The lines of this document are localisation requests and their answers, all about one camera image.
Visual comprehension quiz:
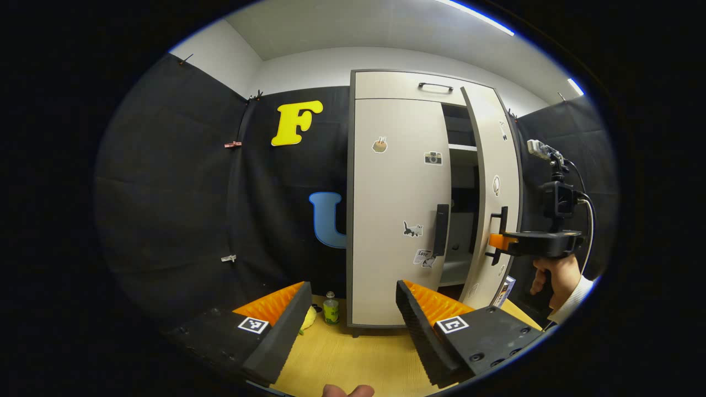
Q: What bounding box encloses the beige cabinet drawer black handle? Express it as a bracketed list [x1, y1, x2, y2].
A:
[355, 71, 497, 108]

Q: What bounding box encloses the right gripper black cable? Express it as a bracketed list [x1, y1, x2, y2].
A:
[563, 159, 597, 276]

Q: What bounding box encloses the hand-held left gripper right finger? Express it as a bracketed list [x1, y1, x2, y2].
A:
[395, 280, 544, 388]

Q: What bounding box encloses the grey double-door shoe cabinet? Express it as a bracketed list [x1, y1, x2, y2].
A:
[346, 69, 523, 337]

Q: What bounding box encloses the black backdrop cloth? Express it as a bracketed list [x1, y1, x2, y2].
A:
[95, 53, 617, 326]

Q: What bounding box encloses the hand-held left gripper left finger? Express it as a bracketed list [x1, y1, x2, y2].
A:
[163, 281, 313, 387]

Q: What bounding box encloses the beige cabinet door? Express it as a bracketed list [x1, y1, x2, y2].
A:
[461, 87, 522, 309]
[353, 98, 453, 327]

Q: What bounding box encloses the yellow plush toy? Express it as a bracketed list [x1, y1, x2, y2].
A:
[299, 305, 318, 336]

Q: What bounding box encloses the green drink bottle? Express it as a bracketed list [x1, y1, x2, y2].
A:
[323, 291, 340, 326]

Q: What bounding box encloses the white book purple spine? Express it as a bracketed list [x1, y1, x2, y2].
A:
[493, 276, 517, 308]

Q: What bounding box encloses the long ceiling light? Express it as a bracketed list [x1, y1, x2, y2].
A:
[436, 0, 516, 36]

